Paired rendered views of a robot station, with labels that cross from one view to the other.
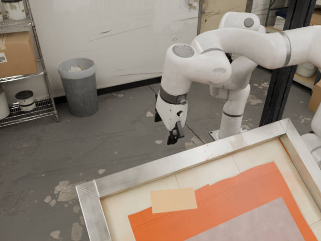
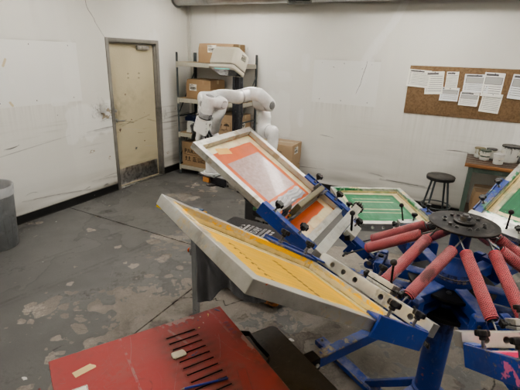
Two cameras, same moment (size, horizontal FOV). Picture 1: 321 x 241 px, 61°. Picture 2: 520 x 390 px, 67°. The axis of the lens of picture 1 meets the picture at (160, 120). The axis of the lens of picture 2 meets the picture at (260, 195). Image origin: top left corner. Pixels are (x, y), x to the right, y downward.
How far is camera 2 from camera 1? 179 cm
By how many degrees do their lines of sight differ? 36
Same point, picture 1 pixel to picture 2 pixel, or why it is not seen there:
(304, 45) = (248, 93)
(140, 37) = (53, 152)
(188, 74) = (213, 104)
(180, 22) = (95, 132)
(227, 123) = not seen: hidden behind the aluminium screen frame
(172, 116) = (207, 127)
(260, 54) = (234, 97)
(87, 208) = (200, 147)
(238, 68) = (216, 118)
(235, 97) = not seen: hidden behind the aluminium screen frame
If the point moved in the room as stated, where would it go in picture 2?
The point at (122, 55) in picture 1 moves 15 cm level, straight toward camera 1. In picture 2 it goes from (34, 174) to (38, 177)
